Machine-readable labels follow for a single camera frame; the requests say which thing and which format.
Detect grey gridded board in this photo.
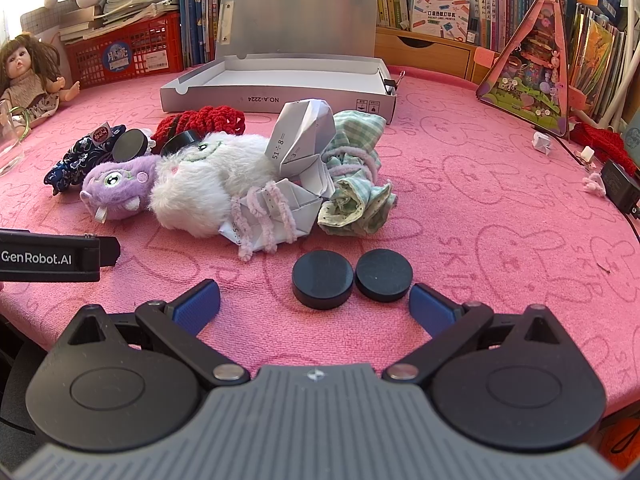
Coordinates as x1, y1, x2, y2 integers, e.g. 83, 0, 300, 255
20, 6, 67, 47

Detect pink triangular toy case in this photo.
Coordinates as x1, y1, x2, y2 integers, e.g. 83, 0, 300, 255
475, 0, 572, 141

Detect row of dark-spined books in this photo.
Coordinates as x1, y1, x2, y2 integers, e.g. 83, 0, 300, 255
469, 0, 557, 54

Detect black round disc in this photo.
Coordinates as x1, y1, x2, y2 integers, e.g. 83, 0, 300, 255
161, 130, 202, 157
354, 249, 415, 304
112, 129, 150, 163
291, 250, 355, 310

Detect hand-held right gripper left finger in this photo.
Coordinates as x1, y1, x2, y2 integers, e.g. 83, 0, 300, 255
65, 279, 251, 388

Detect dark blue patterned scrunchie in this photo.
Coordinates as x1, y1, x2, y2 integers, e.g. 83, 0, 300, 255
44, 124, 127, 196

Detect pink printed table cloth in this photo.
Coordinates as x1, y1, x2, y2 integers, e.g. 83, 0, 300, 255
0, 62, 640, 411

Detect green gingham cloth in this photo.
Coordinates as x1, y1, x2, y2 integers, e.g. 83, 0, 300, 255
317, 110, 398, 237

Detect grey cardboard box with lid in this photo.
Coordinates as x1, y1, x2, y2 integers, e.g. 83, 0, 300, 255
160, 0, 398, 126

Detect black power adapter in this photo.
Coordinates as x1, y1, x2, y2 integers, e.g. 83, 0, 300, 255
600, 158, 640, 217

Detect black binder clip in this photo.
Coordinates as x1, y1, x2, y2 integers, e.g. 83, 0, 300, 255
382, 70, 407, 97

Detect large paper origami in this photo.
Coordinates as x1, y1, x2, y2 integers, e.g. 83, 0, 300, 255
266, 99, 337, 197

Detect red knitted item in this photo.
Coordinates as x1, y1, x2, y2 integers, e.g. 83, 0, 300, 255
151, 106, 247, 155

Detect purple plush toy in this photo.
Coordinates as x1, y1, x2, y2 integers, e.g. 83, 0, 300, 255
81, 154, 162, 222

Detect white furry plush toy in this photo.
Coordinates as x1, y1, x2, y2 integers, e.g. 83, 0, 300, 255
149, 131, 279, 239

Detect red plastic crate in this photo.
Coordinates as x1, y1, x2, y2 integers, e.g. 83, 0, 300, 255
65, 10, 184, 90

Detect thin upright picture books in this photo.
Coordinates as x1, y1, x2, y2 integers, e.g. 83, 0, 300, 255
570, 2, 633, 122

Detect white label printer box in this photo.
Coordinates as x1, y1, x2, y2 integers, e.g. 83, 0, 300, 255
409, 0, 471, 42

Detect row of tall blue books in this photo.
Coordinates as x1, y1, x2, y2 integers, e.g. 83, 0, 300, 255
177, 0, 236, 69

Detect clear glass cup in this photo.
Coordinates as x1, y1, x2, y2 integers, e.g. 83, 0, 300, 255
0, 100, 29, 177

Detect brown-haired doll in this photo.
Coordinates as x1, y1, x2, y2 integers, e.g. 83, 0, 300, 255
0, 32, 81, 122

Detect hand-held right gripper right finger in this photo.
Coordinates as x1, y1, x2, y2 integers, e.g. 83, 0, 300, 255
382, 282, 571, 385

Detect red knitted cloth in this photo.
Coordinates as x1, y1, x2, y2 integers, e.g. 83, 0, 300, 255
570, 122, 640, 177

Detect wooden drawer organizer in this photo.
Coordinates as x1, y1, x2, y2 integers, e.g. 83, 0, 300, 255
374, 26, 482, 82

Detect folded paper with pipe cleaners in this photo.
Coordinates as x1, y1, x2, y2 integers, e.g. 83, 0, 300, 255
219, 177, 324, 262

